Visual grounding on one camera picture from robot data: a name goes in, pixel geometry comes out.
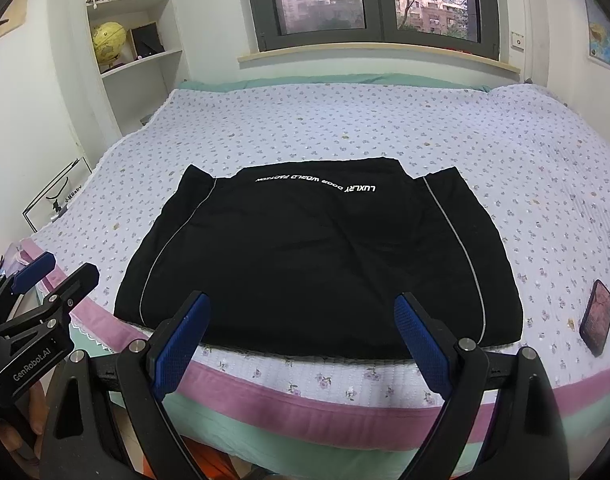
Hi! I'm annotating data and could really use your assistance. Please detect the black hooded jacket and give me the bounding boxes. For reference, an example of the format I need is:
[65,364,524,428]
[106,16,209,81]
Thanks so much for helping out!
[114,158,523,360]

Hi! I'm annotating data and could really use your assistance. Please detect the person's left hand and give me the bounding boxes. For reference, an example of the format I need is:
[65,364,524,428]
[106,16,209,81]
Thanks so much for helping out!
[0,383,51,466]

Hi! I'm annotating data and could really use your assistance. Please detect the black smartphone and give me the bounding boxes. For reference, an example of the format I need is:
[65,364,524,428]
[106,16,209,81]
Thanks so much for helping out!
[579,280,610,358]

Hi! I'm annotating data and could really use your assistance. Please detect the white bookshelf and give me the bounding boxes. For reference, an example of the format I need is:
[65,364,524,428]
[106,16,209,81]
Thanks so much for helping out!
[86,0,189,134]

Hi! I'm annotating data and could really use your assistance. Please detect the yellow globe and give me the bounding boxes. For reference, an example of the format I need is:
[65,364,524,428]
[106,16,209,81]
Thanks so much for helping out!
[91,22,127,65]

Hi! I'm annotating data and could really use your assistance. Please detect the floral white bed quilt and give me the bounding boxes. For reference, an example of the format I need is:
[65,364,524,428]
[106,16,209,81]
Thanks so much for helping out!
[22,84,610,451]

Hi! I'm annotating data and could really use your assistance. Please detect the green bed sheet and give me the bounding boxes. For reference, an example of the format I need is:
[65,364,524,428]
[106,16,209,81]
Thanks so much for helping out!
[177,74,491,92]

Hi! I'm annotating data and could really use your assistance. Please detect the wooden window sill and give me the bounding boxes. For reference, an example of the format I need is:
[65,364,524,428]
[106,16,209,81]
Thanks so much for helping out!
[236,42,522,76]

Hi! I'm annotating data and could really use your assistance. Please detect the dark framed window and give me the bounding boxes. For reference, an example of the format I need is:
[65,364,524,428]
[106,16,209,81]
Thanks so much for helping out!
[250,0,500,60]

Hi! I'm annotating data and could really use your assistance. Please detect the black picture frame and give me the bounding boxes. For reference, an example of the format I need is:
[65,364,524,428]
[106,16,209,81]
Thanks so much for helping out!
[129,22,165,58]

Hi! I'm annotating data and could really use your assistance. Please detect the wall map poster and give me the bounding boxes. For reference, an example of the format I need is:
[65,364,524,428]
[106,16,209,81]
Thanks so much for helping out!
[585,0,610,66]

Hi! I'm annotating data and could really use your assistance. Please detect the white wall socket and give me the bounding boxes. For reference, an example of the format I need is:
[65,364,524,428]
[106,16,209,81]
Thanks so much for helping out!
[511,32,525,51]

